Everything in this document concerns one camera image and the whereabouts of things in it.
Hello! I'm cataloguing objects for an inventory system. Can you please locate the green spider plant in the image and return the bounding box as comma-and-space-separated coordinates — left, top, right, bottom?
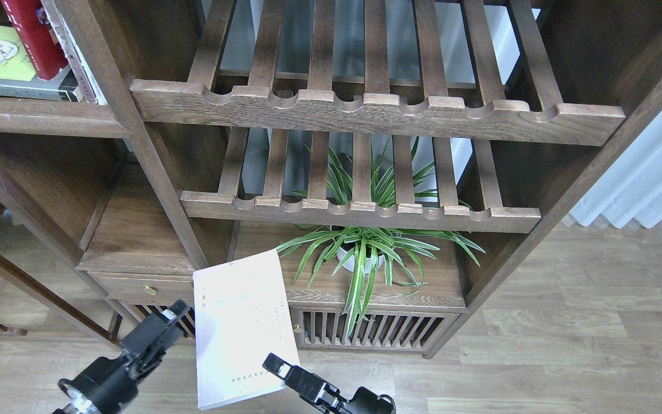
276, 149, 485, 339

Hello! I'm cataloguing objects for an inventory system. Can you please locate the white curtain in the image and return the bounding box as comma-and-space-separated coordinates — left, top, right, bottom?
569, 111, 662, 228

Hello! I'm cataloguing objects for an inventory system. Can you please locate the white purple cover book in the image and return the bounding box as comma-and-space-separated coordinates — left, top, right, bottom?
193, 249, 299, 411

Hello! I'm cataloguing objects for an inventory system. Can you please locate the wooden furniture at left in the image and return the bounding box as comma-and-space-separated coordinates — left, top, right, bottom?
0, 202, 122, 346

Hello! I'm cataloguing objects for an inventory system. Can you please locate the white plant pot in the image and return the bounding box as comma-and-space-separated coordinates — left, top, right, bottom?
333, 242, 384, 274

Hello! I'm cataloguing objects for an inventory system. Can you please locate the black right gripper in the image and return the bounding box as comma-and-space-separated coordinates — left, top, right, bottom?
262, 353, 396, 413

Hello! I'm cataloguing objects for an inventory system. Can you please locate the green grey cover book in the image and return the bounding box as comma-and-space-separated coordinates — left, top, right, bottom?
0, 25, 84, 102

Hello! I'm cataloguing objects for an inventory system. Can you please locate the dark wooden bookshelf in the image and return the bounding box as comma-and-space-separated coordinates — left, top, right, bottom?
0, 1, 662, 358

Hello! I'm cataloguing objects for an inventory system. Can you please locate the red cover book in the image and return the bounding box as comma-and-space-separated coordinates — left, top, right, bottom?
2, 1, 68, 81

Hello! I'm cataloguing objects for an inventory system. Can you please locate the upright white book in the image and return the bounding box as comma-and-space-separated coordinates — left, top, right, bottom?
41, 1, 108, 105

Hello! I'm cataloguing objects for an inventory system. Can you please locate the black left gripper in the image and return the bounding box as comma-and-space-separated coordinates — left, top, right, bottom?
53, 300, 191, 413

